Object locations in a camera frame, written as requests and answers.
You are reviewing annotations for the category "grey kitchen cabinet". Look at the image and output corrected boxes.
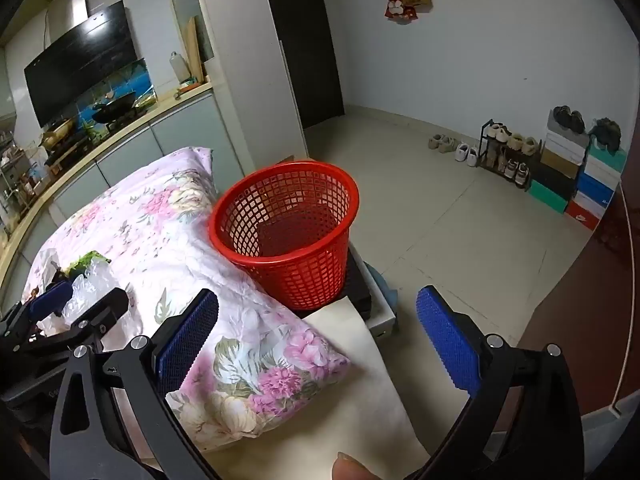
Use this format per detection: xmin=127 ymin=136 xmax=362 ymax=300
xmin=0 ymin=85 xmax=236 ymax=306

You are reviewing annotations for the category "black shoe rack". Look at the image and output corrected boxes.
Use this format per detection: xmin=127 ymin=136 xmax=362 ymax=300
xmin=477 ymin=120 xmax=543 ymax=191

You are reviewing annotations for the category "clear plastic bag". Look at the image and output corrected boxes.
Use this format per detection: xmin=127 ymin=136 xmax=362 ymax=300
xmin=62 ymin=255 xmax=123 ymax=333

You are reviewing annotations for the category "golden frying pan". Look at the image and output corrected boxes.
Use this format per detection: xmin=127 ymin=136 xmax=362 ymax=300
xmin=40 ymin=119 xmax=76 ymax=148

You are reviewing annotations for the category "black wok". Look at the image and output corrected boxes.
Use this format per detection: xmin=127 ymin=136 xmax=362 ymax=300
xmin=92 ymin=91 xmax=137 ymax=123

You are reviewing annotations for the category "black range hood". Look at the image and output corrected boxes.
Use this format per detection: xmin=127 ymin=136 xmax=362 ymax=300
xmin=24 ymin=0 xmax=140 ymax=126

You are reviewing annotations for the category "stack of shoe boxes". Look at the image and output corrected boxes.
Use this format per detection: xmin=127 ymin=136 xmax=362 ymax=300
xmin=527 ymin=110 xmax=628 ymax=231

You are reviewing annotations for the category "grey-blue cloth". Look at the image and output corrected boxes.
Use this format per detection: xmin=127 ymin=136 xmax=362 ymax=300
xmin=367 ymin=260 xmax=398 ymax=306

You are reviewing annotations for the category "black gas stove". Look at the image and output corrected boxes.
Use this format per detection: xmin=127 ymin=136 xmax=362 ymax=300
xmin=45 ymin=102 xmax=151 ymax=167

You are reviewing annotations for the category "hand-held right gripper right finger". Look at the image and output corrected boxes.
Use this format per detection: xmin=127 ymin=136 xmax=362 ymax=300
xmin=407 ymin=286 xmax=583 ymax=480

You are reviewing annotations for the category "brown wooden panel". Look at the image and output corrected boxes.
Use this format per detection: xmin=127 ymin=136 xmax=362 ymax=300
xmin=520 ymin=160 xmax=640 ymax=411

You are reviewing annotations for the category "pink floral blanket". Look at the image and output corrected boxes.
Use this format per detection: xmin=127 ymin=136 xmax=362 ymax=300
xmin=22 ymin=146 xmax=351 ymax=453

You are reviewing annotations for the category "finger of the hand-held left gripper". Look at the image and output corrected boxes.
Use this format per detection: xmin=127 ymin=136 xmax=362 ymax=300
xmin=0 ymin=280 xmax=76 ymax=356
xmin=20 ymin=287 xmax=130 ymax=361

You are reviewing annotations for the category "white flat box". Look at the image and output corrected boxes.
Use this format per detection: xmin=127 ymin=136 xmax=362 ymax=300
xmin=350 ymin=240 xmax=401 ymax=341

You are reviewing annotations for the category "person's right hand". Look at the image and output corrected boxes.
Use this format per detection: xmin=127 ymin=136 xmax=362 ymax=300
xmin=331 ymin=451 xmax=381 ymax=480

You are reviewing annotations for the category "cluster of assorted shoes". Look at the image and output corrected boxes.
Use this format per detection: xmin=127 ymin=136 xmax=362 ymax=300
xmin=482 ymin=122 xmax=541 ymax=187

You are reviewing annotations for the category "red plastic mesh basket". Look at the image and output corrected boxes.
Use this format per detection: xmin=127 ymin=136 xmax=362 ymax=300
xmin=208 ymin=160 xmax=361 ymax=311

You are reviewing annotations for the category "red hanging bag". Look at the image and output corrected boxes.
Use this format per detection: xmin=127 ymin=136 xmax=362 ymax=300
xmin=384 ymin=0 xmax=420 ymax=25

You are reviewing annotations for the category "green snack packet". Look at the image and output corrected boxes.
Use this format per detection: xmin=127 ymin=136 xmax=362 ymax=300
xmin=65 ymin=251 xmax=110 ymax=276

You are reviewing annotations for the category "black flat box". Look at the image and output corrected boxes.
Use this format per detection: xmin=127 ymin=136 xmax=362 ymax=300
xmin=295 ymin=250 xmax=373 ymax=321

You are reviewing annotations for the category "thin white cable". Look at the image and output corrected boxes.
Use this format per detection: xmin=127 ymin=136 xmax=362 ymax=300
xmin=607 ymin=180 xmax=632 ymax=413

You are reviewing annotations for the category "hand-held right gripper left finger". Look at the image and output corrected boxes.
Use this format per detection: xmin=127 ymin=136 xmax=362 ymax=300
xmin=49 ymin=287 xmax=226 ymax=480

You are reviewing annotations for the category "metal kitchen rack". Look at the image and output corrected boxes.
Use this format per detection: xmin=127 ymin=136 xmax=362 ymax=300
xmin=0 ymin=140 xmax=31 ymax=211

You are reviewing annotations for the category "dark wooden door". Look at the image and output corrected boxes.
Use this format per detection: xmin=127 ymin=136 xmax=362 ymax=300
xmin=258 ymin=0 xmax=346 ymax=130

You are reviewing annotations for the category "wooden cutting board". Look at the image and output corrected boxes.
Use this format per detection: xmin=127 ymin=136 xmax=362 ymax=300
xmin=182 ymin=16 xmax=206 ymax=83

